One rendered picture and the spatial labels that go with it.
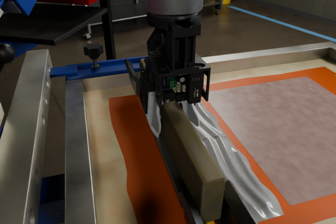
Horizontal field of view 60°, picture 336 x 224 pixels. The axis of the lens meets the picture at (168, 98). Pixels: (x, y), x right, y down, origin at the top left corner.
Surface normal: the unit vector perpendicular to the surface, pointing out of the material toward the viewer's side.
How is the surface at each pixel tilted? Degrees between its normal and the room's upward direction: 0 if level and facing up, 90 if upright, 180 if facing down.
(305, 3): 90
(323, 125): 0
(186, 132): 0
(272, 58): 90
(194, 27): 90
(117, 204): 0
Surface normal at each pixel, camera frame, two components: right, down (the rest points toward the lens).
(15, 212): 0.00, -0.85
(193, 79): 0.29, 0.50
